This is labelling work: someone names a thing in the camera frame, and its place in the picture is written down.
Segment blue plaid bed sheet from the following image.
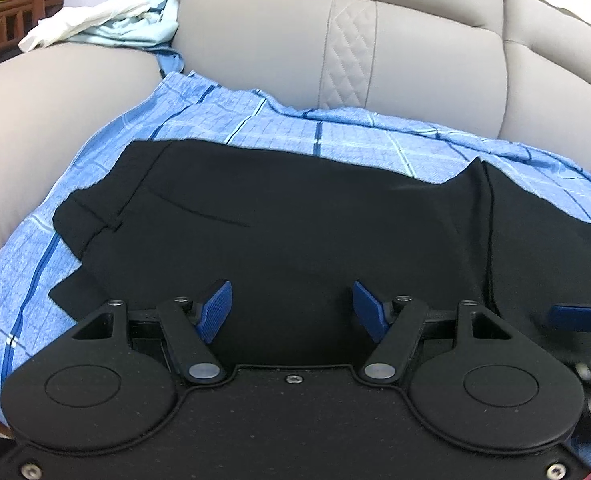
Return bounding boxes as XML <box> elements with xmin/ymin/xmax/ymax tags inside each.
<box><xmin>0</xmin><ymin>49</ymin><xmax>591</xmax><ymax>470</ymax></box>

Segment black pants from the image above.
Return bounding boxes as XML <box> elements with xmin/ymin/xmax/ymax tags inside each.
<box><xmin>50</xmin><ymin>140</ymin><xmax>591</xmax><ymax>367</ymax></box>

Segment white and teal clothes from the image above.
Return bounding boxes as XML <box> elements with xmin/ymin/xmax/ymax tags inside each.
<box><xmin>18</xmin><ymin>0</ymin><xmax>179</xmax><ymax>53</ymax></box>

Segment beige padded headboard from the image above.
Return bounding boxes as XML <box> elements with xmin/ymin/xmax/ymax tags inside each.
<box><xmin>0</xmin><ymin>0</ymin><xmax>591</xmax><ymax>247</ymax></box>

